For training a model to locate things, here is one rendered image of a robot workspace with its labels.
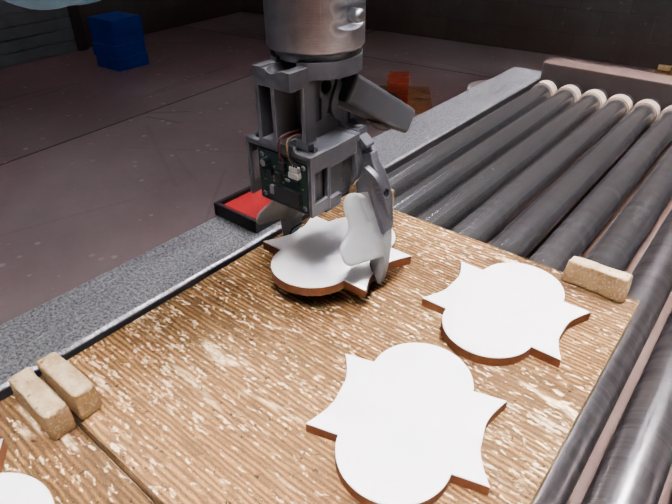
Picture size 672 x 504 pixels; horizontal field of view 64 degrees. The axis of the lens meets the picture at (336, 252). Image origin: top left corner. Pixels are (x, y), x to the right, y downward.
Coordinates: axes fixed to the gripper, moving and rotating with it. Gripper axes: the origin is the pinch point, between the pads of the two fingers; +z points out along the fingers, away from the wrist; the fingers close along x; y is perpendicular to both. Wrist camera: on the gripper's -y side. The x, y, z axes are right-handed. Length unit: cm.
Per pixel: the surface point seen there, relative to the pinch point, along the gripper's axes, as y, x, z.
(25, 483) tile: 32.0, 3.7, -3.5
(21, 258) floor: -25, -187, 97
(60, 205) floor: -58, -217, 98
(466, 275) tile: -6.2, 11.4, 1.3
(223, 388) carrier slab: 17.9, 3.1, 1.9
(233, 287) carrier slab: 8.6, -6.0, 2.1
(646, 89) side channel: -86, 9, 4
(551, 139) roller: -55, 2, 6
